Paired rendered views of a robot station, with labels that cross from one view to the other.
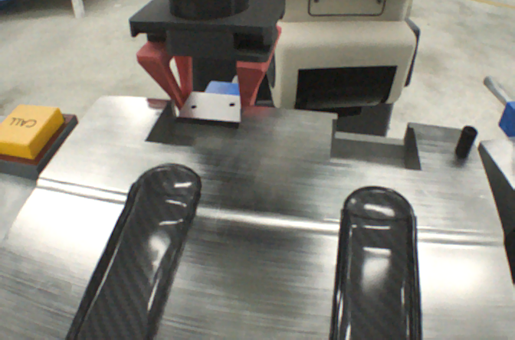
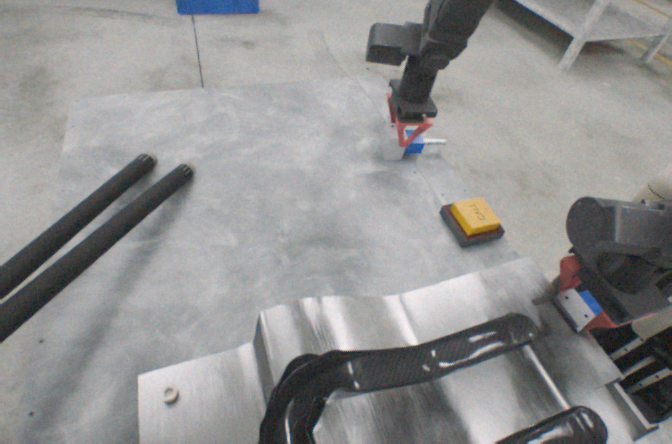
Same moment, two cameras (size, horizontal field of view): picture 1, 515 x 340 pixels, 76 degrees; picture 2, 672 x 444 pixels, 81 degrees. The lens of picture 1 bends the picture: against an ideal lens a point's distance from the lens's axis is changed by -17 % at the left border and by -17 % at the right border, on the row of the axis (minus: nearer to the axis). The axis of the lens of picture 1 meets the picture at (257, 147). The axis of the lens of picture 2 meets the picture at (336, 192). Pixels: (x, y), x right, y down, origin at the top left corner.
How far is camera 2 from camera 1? 0.34 m
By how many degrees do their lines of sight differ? 38
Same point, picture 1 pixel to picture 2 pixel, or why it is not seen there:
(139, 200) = (509, 320)
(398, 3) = not seen: outside the picture
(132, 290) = (480, 344)
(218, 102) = (581, 307)
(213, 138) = (559, 323)
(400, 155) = (640, 430)
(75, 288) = (463, 324)
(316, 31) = not seen: outside the picture
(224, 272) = (514, 372)
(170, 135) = (542, 302)
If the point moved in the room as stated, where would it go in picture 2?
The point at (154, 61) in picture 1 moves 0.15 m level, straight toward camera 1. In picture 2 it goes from (567, 270) to (519, 351)
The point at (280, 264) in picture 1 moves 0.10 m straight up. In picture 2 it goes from (534, 392) to (589, 355)
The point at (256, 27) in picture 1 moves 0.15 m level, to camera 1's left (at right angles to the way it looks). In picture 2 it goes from (626, 310) to (524, 217)
